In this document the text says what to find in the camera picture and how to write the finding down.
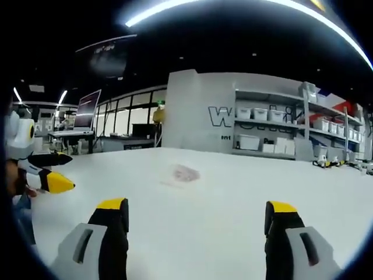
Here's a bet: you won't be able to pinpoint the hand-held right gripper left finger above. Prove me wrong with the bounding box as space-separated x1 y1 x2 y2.
51 197 130 280

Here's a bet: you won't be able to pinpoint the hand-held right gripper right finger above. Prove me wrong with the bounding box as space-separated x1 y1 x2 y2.
263 200 342 280

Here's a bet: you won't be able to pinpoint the clear resealable bag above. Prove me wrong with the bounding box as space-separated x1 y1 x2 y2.
159 163 202 190

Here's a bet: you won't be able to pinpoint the person's left hand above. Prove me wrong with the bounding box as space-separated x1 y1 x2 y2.
5 160 39 199

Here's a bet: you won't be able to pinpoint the grey standing desk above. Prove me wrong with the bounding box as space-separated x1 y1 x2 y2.
48 129 96 155

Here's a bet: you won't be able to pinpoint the large display monitor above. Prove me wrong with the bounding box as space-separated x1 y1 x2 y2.
74 89 102 131

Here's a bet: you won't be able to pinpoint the black labelled cabinet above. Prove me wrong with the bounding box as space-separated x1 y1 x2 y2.
122 139 155 151

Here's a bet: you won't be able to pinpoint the small black monitor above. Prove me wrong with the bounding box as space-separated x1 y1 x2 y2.
132 123 160 138

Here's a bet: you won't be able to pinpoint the idle yellow-tipped gripper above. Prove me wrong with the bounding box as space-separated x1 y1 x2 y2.
313 153 344 169

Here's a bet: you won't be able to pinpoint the dark hanging ceiling screen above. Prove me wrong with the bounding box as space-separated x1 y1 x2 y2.
75 34 138 79

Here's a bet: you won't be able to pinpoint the yellow hanging object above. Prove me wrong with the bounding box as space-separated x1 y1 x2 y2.
153 106 166 123

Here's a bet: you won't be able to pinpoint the grey metal shelving unit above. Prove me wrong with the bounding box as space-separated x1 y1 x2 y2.
233 81 367 162

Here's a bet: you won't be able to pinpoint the rows of white storage bins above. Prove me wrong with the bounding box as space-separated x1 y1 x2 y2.
235 106 364 155

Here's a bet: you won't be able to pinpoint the long ceiling light strip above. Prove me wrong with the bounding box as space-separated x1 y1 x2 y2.
125 0 373 71

